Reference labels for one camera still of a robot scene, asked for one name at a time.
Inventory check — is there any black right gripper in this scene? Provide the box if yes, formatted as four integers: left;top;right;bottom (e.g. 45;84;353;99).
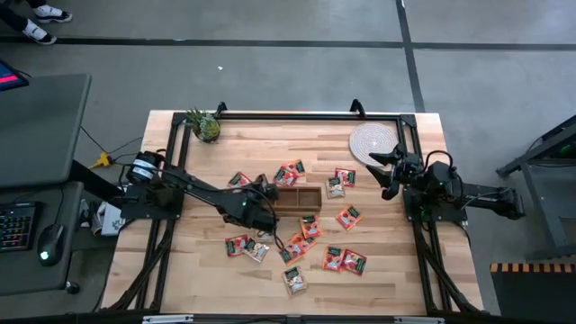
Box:
364;143;428;202

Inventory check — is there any orange peach tea packet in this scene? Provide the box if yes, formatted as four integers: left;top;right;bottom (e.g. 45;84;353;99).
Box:
285;158;307;177
287;231;317;256
278;242;307;267
321;245;345;273
335;202;365;232
299;213;324;240

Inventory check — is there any wooden three-compartment tea box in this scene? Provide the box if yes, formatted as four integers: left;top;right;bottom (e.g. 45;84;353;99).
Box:
272;185;324;218

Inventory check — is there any potted green succulent plant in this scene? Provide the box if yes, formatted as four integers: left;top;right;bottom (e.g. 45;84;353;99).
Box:
184;107;222;144

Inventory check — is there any black metal stand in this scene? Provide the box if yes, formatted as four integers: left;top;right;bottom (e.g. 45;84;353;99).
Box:
496;114;576;261

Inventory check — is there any white cardboard box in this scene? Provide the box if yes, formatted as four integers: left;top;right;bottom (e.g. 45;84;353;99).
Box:
91;201;127;238

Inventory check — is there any yellow power connector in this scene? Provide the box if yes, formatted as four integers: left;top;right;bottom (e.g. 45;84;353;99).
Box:
87;151;114;171

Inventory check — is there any black case with hazard stripe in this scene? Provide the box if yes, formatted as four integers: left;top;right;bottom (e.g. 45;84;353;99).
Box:
489;262;576;324

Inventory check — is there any black computer mouse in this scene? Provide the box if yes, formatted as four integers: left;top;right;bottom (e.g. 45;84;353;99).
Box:
36;223;66;267

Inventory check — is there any grey desk top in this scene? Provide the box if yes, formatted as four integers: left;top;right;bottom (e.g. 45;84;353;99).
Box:
0;73;93;189

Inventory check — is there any backlit black keyboard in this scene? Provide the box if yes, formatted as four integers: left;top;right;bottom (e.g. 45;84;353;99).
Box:
0;201;38;254

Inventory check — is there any grey keyboard desk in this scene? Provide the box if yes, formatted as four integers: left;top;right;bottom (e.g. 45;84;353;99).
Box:
0;182;86;297

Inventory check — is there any screen with pink bar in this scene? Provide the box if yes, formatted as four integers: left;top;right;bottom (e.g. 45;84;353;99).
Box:
0;58;31;93

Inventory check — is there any person's shoe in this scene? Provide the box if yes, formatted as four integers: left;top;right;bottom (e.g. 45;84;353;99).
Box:
21;19;59;47
31;3;74;24

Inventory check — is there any person's leg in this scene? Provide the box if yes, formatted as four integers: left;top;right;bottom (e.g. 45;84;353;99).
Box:
0;3;29;32

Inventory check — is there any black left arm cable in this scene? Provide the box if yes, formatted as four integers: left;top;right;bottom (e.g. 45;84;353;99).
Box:
245;182;287;251

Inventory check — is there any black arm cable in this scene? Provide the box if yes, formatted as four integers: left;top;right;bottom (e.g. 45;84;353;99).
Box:
245;182;287;251
421;149;464;199

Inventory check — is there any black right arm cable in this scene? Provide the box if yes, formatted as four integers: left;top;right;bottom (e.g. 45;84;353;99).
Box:
421;149;464;199

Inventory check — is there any silver frame bracket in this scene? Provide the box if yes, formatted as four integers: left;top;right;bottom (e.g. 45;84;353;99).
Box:
142;314;195;324
393;316;446;324

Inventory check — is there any black floor cable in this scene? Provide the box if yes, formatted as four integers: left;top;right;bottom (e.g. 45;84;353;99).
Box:
79;125;145;157

